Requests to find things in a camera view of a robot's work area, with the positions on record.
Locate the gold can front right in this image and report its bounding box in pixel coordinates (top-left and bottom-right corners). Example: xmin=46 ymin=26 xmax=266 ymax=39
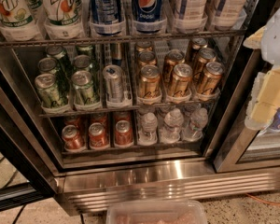
xmin=196 ymin=62 xmax=225 ymax=95

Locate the water bottle middle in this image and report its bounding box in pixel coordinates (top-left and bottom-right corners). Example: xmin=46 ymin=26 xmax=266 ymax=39
xmin=161 ymin=108 xmax=184 ymax=144

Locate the red can left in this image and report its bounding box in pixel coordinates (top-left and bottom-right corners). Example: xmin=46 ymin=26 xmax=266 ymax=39
xmin=62 ymin=125 xmax=85 ymax=152

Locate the green can second row right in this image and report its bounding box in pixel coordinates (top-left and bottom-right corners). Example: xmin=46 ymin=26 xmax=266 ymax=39
xmin=73 ymin=55 xmax=96 ymax=73

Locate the gold can front middle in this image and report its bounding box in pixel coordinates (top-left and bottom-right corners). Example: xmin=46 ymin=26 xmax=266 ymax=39
xmin=167 ymin=63 xmax=192 ymax=97

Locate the orange cable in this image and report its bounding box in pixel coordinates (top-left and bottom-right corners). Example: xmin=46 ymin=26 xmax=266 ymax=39
xmin=245 ymin=193 xmax=280 ymax=207

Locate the red can middle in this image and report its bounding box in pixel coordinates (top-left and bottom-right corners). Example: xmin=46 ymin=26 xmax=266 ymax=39
xmin=89 ymin=122 xmax=109 ymax=150

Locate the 7up can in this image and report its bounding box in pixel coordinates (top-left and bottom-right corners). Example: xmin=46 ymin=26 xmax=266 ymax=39
xmin=0 ymin=0 xmax=43 ymax=41
xmin=43 ymin=0 xmax=84 ymax=39

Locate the silver can middle shelf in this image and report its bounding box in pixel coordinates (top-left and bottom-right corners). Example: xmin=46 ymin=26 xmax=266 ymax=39
xmin=103 ymin=64 xmax=124 ymax=103

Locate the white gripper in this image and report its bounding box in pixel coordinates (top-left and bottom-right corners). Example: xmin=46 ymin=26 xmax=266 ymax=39
xmin=244 ymin=8 xmax=280 ymax=130

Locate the water bottle right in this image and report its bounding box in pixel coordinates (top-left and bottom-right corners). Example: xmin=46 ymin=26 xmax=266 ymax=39
xmin=183 ymin=108 xmax=208 ymax=142

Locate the red can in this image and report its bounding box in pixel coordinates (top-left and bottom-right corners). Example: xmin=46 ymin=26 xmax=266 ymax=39
xmin=62 ymin=125 xmax=85 ymax=152
xmin=89 ymin=122 xmax=109 ymax=150
xmin=115 ymin=120 xmax=133 ymax=147

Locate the green can second row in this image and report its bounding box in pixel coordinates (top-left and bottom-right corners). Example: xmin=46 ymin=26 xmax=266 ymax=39
xmin=73 ymin=55 xmax=96 ymax=73
xmin=38 ymin=57 xmax=64 ymax=78

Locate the green can second row left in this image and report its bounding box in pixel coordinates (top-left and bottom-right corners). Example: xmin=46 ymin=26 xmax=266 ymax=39
xmin=38 ymin=57 xmax=64 ymax=78

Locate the blue Pepsi can left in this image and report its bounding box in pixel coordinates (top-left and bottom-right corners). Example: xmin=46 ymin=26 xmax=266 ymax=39
xmin=91 ymin=0 xmax=122 ymax=35

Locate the gold can second row middle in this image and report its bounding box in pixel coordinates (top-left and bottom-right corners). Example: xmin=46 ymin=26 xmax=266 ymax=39
xmin=162 ymin=49 xmax=185 ymax=83

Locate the gold can second row left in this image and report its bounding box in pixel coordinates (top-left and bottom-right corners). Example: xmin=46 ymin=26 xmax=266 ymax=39
xmin=137 ymin=51 xmax=157 ymax=69

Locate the red can right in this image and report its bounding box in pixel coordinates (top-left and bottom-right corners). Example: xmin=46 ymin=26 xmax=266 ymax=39
xmin=115 ymin=120 xmax=133 ymax=147

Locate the clear plastic container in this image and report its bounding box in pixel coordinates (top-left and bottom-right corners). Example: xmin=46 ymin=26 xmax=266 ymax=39
xmin=105 ymin=200 xmax=208 ymax=224

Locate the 7UP can far left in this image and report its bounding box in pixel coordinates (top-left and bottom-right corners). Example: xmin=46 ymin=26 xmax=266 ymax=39
xmin=0 ymin=0 xmax=43 ymax=41

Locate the blue pepsi can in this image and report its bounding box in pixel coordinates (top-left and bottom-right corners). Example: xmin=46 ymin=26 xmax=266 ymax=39
xmin=91 ymin=0 xmax=122 ymax=35
xmin=132 ymin=0 xmax=162 ymax=34

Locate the blue Pepsi can front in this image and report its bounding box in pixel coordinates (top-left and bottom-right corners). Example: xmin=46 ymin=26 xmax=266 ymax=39
xmin=132 ymin=0 xmax=162 ymax=34

